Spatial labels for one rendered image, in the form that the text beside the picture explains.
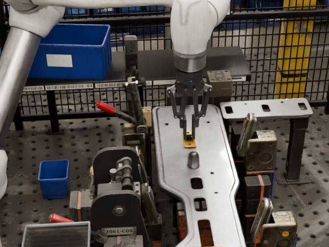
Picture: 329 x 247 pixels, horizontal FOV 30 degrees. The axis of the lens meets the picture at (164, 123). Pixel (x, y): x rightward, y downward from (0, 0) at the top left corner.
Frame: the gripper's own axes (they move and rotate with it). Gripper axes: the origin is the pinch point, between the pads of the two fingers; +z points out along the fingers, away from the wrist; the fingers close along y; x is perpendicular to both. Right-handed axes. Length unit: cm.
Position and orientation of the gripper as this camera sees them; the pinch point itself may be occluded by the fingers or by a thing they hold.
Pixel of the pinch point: (189, 127)
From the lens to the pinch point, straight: 181.7
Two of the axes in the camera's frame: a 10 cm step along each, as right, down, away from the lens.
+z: 0.1, 8.3, 5.6
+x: 0.7, 5.5, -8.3
